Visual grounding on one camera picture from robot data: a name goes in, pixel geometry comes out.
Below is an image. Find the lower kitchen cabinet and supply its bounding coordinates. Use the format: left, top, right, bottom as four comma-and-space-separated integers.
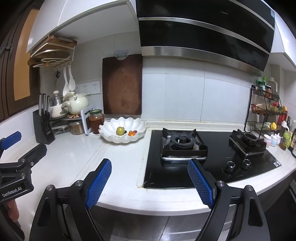
62, 173, 296, 241

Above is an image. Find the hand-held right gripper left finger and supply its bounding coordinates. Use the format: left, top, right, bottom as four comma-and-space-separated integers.
29, 158, 112, 241

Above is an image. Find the brown wooden cabinet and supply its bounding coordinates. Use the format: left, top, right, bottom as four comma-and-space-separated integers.
0, 7, 42, 122

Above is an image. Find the cream ceramic pot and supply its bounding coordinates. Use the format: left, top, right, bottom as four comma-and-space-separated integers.
61, 91, 89, 115

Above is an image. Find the white plastic jug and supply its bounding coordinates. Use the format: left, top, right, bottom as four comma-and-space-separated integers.
267, 77, 278, 96

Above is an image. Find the white enamel pot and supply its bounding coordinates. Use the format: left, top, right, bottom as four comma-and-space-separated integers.
49, 104, 69, 119

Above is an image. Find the clear wall hook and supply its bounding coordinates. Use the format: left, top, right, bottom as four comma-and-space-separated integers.
114, 49, 130, 61

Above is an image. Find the black burner grate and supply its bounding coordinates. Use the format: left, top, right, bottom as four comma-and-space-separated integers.
161, 128, 208, 161
229, 129, 267, 155

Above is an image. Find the cooking oil bottle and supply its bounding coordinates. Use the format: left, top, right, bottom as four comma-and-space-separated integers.
289, 120, 296, 158

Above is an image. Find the white corner shelf rack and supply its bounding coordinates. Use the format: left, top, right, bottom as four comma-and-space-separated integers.
49, 105, 94, 135

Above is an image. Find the white rice spoon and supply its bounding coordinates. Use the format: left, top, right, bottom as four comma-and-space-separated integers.
68, 65, 76, 91
63, 67, 70, 97

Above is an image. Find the person's left hand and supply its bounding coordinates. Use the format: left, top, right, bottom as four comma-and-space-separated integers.
5, 200, 19, 223

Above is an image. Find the white wall cabinet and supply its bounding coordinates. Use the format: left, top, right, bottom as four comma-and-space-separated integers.
270, 10, 296, 68
26, 0, 138, 54

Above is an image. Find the rectangular wooden board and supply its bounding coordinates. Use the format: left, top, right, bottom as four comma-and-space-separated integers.
48, 35, 78, 48

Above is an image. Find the green-lidded bottle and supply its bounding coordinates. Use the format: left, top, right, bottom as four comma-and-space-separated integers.
279, 131, 293, 150

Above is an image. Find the round wooden board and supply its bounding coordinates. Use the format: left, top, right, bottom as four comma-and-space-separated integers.
27, 49, 71, 66

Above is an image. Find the glass jar of sauce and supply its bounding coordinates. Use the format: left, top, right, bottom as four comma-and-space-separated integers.
89, 109, 105, 135

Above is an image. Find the white wire hanging rack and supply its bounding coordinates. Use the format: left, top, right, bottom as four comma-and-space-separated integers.
27, 35, 78, 68

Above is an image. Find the black wire spice rack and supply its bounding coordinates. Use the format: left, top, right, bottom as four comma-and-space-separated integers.
244, 84, 288, 140

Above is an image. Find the brown wooden cutting board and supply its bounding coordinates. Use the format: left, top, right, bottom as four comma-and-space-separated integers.
102, 54, 143, 116

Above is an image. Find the black range hood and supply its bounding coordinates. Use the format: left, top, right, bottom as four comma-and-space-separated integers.
135, 0, 276, 72

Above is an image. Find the steel pan lid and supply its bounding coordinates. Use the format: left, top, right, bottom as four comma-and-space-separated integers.
52, 125, 70, 134

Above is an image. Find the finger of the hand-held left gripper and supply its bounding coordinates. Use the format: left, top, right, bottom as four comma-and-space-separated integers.
0, 131, 22, 151
18, 144, 48, 174

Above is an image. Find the low steel pot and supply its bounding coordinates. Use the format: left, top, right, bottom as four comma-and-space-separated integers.
68, 120, 85, 135

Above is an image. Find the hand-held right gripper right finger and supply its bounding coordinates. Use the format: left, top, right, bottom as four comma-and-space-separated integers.
187, 158, 271, 241

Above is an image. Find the white wall socket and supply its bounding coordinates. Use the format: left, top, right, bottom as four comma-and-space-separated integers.
75, 83, 91, 95
90, 80, 102, 94

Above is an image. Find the red sauce bottle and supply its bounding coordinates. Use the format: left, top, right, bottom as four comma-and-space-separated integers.
277, 112, 287, 131

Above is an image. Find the black gas stove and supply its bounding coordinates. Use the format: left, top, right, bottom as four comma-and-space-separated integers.
143, 128, 282, 189

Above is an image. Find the black knife block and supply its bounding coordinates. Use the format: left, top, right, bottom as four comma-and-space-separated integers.
33, 109, 56, 145

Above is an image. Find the steel pot with lid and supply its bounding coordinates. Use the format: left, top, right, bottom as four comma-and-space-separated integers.
49, 90, 64, 106

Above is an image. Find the white scalloped bowl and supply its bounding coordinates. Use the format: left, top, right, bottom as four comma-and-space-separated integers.
98, 117, 149, 145

